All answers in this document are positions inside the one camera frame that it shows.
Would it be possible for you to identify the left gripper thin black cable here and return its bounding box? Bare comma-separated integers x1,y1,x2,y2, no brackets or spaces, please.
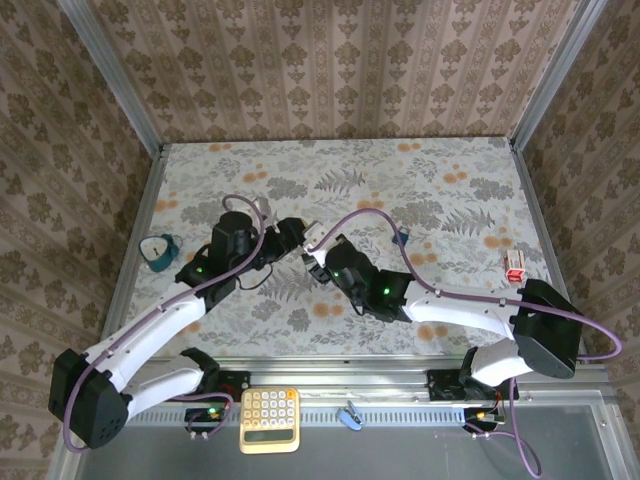
233,268,275,292

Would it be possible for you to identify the aluminium side rail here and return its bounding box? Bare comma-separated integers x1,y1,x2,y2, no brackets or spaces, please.
94,144,169,369
509,139,591,366

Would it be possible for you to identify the red and white small box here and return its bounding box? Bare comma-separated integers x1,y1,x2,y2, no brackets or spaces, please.
504,249,526,283

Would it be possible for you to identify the grey metal panel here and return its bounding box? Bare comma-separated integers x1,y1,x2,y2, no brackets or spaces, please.
74,422,614,480

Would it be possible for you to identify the floral table cover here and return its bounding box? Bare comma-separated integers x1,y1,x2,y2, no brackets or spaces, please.
117,137,576,359

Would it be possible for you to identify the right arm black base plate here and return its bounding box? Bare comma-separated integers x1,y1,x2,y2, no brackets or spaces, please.
426,368,520,402

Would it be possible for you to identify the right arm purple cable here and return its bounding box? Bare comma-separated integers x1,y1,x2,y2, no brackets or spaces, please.
322,207,624,476

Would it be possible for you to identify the aluminium mounting rail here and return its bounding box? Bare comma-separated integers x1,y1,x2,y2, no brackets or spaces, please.
69,355,614,404

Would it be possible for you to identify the aluminium frame post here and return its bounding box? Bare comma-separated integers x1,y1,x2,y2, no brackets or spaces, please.
508,0,609,151
53,0,166,154

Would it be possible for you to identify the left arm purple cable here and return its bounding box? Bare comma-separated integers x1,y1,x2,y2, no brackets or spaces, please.
62,194,269,454

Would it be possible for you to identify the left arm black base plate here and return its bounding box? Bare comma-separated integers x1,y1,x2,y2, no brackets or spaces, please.
162,369,251,404

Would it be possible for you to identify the blue stapler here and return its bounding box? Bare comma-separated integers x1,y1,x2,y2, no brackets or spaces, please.
337,399,366,431

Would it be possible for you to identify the yellow calculator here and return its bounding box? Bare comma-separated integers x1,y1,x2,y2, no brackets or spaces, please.
238,388,302,455

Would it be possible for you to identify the grey slotted cable duct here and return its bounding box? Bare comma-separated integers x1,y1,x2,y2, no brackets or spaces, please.
92,405,466,426

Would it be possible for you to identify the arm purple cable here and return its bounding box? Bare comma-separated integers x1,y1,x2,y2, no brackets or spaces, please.
62,194,269,454
322,207,624,476

